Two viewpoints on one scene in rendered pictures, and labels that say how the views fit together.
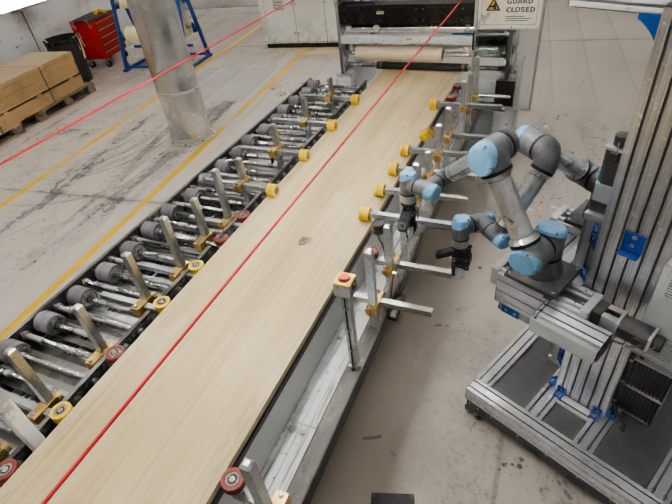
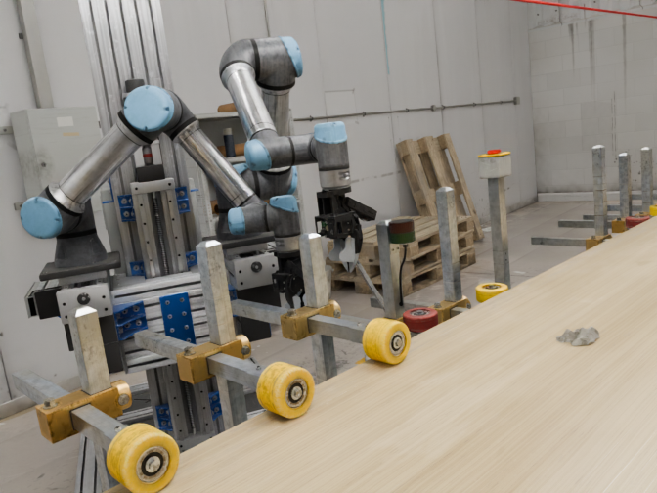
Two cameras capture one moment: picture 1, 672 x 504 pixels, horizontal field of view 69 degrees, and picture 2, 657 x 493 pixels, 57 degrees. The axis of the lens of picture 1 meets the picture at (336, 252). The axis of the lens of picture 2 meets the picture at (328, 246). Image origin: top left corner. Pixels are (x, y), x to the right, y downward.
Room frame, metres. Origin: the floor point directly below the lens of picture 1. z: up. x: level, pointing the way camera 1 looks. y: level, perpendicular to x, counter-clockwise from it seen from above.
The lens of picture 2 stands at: (3.25, 0.09, 1.33)
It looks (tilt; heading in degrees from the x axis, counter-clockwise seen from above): 10 degrees down; 199
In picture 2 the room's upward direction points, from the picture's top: 7 degrees counter-clockwise
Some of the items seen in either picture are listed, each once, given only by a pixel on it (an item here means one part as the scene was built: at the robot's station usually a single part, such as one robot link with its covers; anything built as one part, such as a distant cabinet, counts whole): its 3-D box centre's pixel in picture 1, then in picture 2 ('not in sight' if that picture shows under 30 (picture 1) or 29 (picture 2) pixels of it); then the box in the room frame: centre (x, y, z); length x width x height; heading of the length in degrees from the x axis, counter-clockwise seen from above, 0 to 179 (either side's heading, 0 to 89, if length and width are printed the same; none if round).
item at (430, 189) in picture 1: (428, 188); (311, 149); (1.79, -0.44, 1.30); 0.11 x 0.11 x 0.08; 38
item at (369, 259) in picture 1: (372, 291); (451, 273); (1.61, -0.14, 0.92); 0.04 x 0.04 x 0.48; 62
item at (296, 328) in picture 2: not in sight; (312, 319); (2.07, -0.38, 0.95); 0.14 x 0.06 x 0.05; 152
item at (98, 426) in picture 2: (432, 172); (70, 408); (2.52, -0.64, 0.95); 0.50 x 0.04 x 0.04; 62
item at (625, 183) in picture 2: not in sight; (626, 210); (0.50, 0.44, 0.88); 0.04 x 0.04 x 0.48; 62
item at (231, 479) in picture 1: (235, 486); (637, 231); (0.83, 0.44, 0.85); 0.08 x 0.08 x 0.11
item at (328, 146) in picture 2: (408, 182); (330, 146); (1.86, -0.36, 1.30); 0.09 x 0.08 x 0.11; 38
